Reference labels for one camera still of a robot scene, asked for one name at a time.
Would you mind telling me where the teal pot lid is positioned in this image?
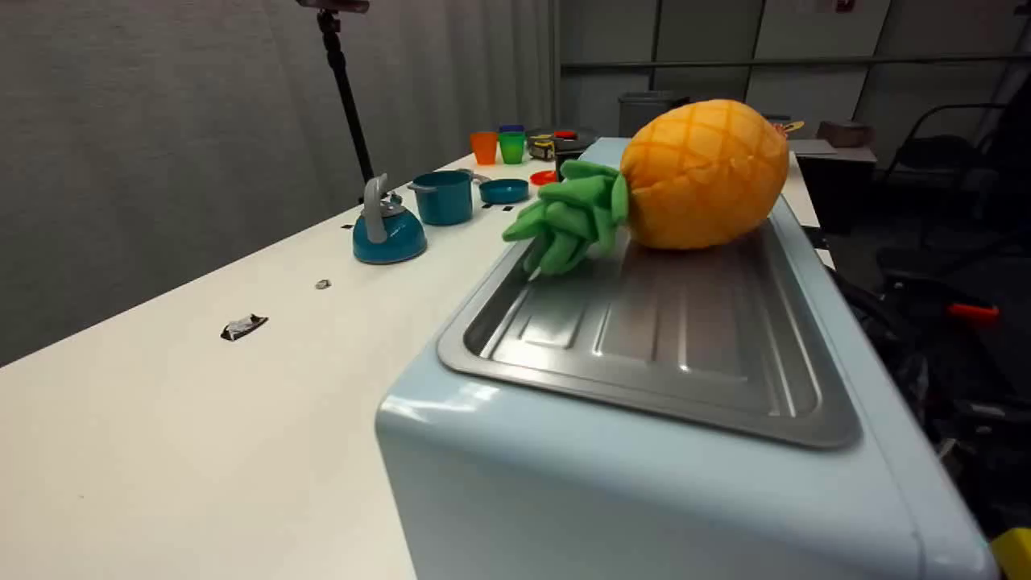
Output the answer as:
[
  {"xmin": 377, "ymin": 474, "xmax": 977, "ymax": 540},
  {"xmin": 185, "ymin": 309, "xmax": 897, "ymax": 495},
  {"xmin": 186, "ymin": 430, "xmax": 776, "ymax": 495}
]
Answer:
[{"xmin": 476, "ymin": 176, "xmax": 533, "ymax": 210}]

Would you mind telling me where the teal toy pot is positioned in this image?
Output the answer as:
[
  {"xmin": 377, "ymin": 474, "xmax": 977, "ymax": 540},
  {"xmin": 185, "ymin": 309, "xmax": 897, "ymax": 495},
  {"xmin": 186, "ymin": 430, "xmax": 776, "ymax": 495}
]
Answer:
[{"xmin": 409, "ymin": 166, "xmax": 476, "ymax": 227}]

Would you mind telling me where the teal toy kettle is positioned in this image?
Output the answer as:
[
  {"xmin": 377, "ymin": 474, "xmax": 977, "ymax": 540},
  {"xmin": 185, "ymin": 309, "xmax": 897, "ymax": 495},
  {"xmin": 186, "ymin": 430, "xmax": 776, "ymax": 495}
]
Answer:
[{"xmin": 351, "ymin": 171, "xmax": 432, "ymax": 267}]

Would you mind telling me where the green plastic cup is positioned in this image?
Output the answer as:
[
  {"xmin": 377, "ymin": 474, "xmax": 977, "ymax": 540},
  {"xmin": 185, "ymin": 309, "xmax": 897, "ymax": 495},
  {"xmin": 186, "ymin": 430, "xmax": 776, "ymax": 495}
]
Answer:
[{"xmin": 495, "ymin": 121, "xmax": 533, "ymax": 166}]

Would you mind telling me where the orange plastic cup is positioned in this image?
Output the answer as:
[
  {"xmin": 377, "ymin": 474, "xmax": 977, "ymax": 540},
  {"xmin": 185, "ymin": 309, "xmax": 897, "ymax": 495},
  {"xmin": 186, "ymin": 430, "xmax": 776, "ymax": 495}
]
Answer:
[{"xmin": 467, "ymin": 128, "xmax": 504, "ymax": 166}]

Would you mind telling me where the plush pineapple toy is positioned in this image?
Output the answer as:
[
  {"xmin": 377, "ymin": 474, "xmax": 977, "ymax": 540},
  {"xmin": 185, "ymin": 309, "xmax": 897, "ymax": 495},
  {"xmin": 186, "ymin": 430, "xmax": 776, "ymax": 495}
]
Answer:
[{"xmin": 500, "ymin": 97, "xmax": 794, "ymax": 276}]

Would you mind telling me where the light blue toaster oven station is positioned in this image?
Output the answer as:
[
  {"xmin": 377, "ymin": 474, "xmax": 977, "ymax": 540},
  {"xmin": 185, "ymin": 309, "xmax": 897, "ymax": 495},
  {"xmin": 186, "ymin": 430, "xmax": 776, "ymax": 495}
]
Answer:
[{"xmin": 369, "ymin": 135, "xmax": 1001, "ymax": 580}]

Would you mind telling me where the black tripod pole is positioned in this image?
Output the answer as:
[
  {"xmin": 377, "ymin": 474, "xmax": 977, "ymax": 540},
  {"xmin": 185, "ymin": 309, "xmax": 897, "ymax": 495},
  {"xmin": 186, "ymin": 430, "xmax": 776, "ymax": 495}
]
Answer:
[{"xmin": 295, "ymin": 0, "xmax": 380, "ymax": 204}]

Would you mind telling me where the black office chair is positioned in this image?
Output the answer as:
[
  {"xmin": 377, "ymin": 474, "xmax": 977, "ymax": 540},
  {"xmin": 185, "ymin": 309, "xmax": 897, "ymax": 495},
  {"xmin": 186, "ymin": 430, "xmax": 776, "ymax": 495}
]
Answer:
[{"xmin": 878, "ymin": 100, "xmax": 1013, "ymax": 198}]

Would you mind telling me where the yellow clamp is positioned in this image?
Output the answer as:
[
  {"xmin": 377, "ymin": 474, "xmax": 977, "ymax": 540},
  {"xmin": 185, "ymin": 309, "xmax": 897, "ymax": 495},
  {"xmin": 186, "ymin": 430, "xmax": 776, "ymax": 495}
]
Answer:
[{"xmin": 990, "ymin": 524, "xmax": 1031, "ymax": 580}]

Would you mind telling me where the metal table mount plate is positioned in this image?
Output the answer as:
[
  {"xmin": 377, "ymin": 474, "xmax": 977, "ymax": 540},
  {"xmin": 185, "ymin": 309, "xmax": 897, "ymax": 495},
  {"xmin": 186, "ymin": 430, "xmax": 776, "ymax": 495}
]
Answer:
[{"xmin": 218, "ymin": 313, "xmax": 272, "ymax": 345}]

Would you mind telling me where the red tool handle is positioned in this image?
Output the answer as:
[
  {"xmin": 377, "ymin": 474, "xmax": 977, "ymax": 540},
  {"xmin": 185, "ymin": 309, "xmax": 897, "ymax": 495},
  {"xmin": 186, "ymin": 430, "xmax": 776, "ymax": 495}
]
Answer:
[{"xmin": 943, "ymin": 298, "xmax": 1004, "ymax": 327}]

